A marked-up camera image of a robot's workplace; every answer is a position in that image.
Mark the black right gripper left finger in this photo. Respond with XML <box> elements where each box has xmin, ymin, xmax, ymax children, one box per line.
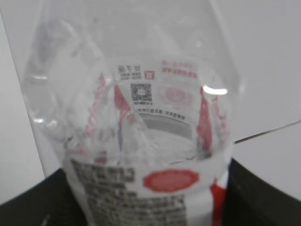
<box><xmin>0</xmin><ymin>169</ymin><xmax>88</xmax><ymax>226</ymax></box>

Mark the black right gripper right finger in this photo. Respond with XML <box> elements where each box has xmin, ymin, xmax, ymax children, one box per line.
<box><xmin>223</xmin><ymin>159</ymin><xmax>301</xmax><ymax>226</ymax></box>

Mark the clear plastic water bottle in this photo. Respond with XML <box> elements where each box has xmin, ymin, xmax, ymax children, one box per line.
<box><xmin>22</xmin><ymin>0</ymin><xmax>242</xmax><ymax>226</ymax></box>

